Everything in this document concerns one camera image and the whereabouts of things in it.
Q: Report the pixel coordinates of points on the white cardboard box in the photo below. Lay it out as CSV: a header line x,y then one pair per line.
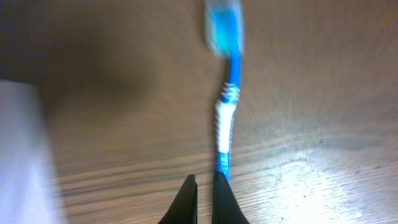
x,y
29,190

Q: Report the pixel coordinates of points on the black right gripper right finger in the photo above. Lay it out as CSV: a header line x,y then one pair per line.
x,y
225,208

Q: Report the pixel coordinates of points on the blue white toothbrush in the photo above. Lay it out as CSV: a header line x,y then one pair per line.
x,y
224,30

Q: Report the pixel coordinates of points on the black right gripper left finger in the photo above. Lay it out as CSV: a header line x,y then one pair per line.
x,y
184,208

